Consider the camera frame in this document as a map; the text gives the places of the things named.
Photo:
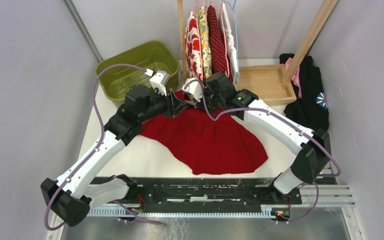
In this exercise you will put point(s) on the dark red polka-dot garment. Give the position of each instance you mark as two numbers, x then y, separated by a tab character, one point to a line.
219	61

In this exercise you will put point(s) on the white garment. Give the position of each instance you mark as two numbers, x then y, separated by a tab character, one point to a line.
230	43

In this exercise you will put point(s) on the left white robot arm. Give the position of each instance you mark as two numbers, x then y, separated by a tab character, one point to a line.
70	196

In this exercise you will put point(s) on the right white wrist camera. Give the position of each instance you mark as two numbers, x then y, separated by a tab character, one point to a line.
193	90

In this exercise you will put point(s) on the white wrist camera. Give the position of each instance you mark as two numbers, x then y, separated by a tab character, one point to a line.
193	90
158	82

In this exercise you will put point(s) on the pink wire hanger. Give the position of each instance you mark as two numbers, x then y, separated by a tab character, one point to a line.
213	43

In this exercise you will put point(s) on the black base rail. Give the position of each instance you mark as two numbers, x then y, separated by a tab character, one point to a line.
225	195

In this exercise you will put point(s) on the green plastic basket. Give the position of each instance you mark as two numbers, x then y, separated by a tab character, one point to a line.
153	55

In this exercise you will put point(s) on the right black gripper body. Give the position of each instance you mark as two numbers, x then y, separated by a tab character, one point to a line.
214	102

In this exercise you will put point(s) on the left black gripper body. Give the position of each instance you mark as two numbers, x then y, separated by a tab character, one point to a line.
159	104

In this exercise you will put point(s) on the red skirt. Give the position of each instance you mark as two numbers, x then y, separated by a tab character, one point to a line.
206	146

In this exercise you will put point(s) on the white slotted cable duct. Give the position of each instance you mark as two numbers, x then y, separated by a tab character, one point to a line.
114	210

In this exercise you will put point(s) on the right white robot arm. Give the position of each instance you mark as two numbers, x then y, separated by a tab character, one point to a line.
311	148

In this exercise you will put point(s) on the blue wire hanger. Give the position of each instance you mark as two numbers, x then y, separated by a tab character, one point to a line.
231	8

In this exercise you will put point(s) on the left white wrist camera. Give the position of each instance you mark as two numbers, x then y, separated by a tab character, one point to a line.
158	82

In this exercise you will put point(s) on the black garment with flower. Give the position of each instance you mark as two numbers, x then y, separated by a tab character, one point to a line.
310	109

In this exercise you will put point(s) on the red poppy print garment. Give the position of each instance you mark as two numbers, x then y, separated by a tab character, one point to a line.
193	51

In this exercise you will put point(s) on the wooden clothes rack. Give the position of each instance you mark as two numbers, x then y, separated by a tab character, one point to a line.
272	83

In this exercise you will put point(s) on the yellow floral print garment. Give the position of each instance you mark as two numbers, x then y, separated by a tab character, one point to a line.
206	55

